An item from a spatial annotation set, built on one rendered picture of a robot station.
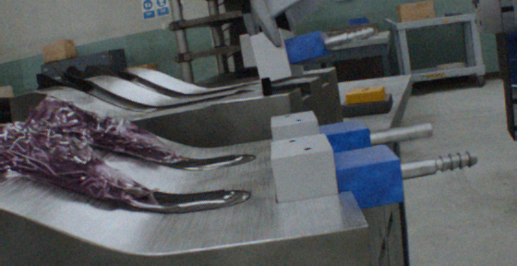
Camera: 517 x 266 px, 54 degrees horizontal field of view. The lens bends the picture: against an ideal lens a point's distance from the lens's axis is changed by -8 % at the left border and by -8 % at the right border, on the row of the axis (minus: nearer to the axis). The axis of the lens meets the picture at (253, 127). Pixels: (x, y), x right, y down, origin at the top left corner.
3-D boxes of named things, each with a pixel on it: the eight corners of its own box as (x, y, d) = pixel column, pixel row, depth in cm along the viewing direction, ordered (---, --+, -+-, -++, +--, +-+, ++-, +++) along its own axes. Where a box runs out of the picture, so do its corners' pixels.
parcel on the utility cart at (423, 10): (431, 24, 641) (427, 0, 636) (436, 24, 609) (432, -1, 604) (398, 28, 647) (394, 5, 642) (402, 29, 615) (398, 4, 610)
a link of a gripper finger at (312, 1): (331, 39, 63) (306, -37, 61) (284, 53, 65) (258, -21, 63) (335, 35, 65) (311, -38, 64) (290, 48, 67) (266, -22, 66)
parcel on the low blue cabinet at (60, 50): (78, 57, 776) (75, 38, 772) (66, 59, 745) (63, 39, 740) (55, 62, 788) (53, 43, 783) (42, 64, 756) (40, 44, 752)
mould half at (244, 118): (344, 127, 81) (330, 36, 78) (301, 180, 57) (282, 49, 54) (72, 154, 98) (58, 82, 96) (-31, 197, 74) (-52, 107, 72)
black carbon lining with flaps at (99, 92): (287, 91, 76) (276, 24, 75) (248, 113, 61) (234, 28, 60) (84, 118, 88) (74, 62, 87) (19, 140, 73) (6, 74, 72)
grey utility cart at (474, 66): (476, 83, 652) (467, 7, 637) (488, 88, 601) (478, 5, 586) (392, 93, 668) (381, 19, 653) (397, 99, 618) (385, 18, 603)
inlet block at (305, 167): (465, 187, 37) (460, 111, 36) (492, 208, 32) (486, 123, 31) (282, 218, 37) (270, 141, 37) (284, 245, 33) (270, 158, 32)
